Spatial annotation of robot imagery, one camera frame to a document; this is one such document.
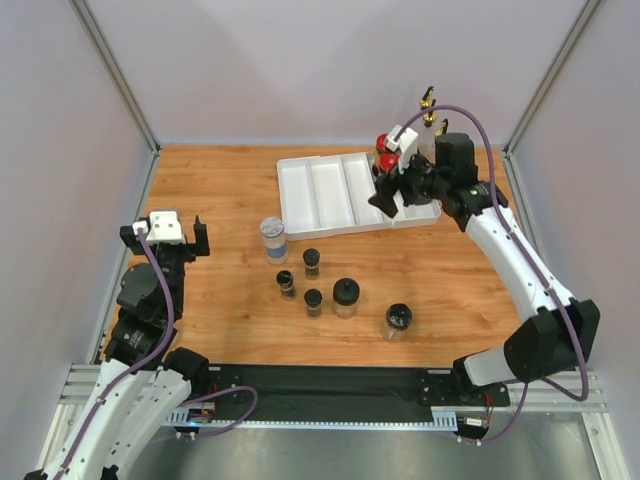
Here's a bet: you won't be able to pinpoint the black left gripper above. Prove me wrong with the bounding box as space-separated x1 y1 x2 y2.
122 217 209 316

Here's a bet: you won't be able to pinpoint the red-lid sauce jar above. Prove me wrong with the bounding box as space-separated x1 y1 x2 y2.
376 153 399 176
375 133 390 155

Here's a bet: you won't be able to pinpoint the clear oil bottle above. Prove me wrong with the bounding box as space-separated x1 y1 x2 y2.
418 112 437 155

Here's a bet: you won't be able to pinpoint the tall bottle dark contents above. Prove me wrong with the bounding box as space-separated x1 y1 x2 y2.
419 85 436 110

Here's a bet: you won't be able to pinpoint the tall jar white beads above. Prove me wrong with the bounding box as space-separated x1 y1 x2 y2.
260 216 288 265

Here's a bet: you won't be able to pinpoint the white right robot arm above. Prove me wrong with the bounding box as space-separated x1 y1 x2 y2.
368 129 600 405

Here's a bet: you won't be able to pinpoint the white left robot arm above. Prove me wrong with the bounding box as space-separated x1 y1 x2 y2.
26 210 210 479

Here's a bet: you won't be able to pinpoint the white divided tray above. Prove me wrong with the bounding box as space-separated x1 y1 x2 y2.
277 152 441 241

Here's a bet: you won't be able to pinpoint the small spice bottle upper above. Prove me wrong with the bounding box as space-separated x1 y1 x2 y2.
302 248 320 280

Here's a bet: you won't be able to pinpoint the black-knob lid glass jar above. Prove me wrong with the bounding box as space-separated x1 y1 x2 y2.
332 277 361 319

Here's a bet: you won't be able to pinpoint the small black-cap spice bottle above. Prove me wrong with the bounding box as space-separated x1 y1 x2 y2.
276 270 296 300

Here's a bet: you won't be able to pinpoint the black-lid glass jar right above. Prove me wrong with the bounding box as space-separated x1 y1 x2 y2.
381 303 413 342

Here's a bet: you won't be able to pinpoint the small spice bottle lower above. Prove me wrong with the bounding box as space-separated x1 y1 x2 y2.
304 288 323 318

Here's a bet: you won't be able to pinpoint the black base cloth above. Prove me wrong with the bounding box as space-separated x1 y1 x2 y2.
206 364 433 424

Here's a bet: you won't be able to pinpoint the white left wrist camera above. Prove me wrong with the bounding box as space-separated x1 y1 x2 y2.
132 210 186 245

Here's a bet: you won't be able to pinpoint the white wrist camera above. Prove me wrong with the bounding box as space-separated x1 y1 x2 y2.
132 210 186 245
384 125 419 173

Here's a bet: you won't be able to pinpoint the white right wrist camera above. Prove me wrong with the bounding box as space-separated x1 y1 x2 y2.
384 125 419 173

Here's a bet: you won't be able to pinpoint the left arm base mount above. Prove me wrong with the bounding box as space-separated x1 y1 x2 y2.
172 367 251 431

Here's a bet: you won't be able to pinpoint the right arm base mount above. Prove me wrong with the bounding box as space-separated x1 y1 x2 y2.
417 368 511 407

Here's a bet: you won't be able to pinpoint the aluminium frame rail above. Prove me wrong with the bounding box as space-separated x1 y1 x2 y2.
59 363 609 431

